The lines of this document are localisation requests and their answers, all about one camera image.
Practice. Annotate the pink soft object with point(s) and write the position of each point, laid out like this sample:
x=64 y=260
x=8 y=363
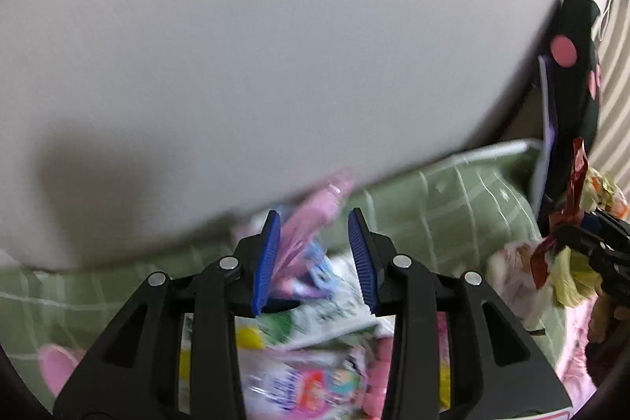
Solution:
x=59 y=366

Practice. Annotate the black cloth with pink dots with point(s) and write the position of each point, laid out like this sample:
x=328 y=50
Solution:
x=571 y=105

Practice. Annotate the red snack wrapper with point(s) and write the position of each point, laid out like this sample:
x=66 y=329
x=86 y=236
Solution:
x=573 y=198

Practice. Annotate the beige striped cloth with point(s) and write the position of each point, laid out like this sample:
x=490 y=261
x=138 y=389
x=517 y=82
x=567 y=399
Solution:
x=615 y=105

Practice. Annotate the green white snack wrapper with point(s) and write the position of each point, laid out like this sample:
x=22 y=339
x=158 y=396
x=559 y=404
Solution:
x=325 y=316

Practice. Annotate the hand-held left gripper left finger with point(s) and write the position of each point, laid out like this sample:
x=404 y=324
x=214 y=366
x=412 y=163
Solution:
x=266 y=262

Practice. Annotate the person's right hand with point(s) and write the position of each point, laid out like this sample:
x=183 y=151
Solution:
x=603 y=319

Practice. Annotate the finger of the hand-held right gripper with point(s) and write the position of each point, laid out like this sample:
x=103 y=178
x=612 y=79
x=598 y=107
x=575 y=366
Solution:
x=595 y=252
x=610 y=220

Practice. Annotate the pink blanket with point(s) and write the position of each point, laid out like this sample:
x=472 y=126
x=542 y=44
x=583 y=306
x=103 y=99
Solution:
x=573 y=351

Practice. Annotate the yellow plastic bag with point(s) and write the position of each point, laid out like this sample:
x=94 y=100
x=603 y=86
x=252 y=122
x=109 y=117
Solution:
x=571 y=282

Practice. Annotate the colourful printed snack wrapper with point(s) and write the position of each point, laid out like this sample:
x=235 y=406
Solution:
x=305 y=385

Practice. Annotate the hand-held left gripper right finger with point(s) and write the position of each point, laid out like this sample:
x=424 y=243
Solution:
x=362 y=262

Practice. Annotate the green checked bed sheet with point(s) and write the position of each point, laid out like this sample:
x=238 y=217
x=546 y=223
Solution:
x=443 y=213

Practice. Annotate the white crumpled tissue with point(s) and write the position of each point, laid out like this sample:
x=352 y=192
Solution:
x=512 y=267

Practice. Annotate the blue white snack wrapper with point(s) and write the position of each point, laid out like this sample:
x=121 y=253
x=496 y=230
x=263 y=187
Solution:
x=325 y=274

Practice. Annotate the yellow snack wrapper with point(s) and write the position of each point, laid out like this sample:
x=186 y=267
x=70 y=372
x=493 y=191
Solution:
x=248 y=336

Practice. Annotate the pale pink snack wrapper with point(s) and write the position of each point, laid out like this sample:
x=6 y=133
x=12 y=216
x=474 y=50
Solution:
x=305 y=223

